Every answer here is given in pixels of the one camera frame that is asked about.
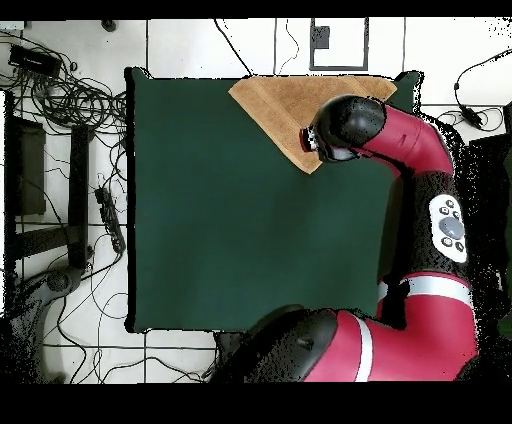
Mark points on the grey square floor frame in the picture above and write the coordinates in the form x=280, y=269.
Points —
x=311, y=56

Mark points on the tan terry towel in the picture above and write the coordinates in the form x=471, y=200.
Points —
x=280, y=108

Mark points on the black power strip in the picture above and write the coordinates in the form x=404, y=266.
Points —
x=110, y=220

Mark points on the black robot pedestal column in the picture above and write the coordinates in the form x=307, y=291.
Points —
x=226, y=344

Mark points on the dark grey square plate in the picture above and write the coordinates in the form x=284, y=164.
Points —
x=320, y=38

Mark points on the black metal frame stand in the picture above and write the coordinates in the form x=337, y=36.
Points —
x=78, y=192

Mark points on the black electronics box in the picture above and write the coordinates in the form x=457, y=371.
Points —
x=34, y=60

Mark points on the dark stand foot with knob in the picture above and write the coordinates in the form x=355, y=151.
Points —
x=58, y=280

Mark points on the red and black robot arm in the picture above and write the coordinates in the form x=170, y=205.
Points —
x=408, y=136

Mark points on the dark green table cloth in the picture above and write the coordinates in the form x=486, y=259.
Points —
x=220, y=240

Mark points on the dark flat panel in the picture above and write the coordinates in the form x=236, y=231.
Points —
x=30, y=168
x=494, y=180

